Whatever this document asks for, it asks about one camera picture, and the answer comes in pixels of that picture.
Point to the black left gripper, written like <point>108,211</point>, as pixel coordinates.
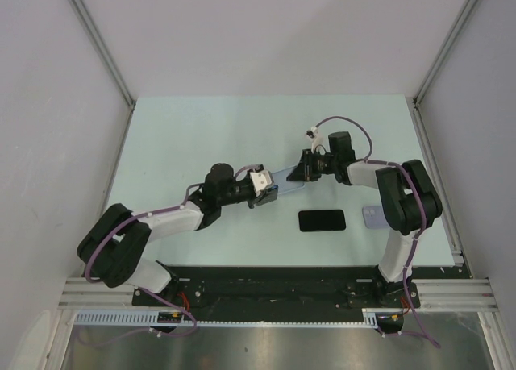
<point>255,199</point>

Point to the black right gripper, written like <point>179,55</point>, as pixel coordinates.
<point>304,171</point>

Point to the light blue phone case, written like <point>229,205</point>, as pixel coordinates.
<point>283,185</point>

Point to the phone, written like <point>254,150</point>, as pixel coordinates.
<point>271,192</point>
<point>321,220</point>

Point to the lilac phone case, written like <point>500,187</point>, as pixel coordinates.
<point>374,217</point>

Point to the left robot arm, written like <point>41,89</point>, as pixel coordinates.
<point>113,249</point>

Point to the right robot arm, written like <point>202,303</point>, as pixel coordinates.
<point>409,200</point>

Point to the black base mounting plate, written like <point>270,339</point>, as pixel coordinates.
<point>285,294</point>

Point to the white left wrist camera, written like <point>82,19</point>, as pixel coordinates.
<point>262,181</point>

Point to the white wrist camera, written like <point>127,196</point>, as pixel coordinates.
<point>316,140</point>
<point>262,181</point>

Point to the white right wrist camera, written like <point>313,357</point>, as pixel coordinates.
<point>316,140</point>

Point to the aluminium front rail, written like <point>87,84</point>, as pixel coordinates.
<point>435,295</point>

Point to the left aluminium frame post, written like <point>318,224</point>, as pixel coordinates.
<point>95,37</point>

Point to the aluminium frame post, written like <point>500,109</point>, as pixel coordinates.
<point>95,37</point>
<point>451,39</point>

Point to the right aluminium frame post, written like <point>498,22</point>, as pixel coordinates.
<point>451,39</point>

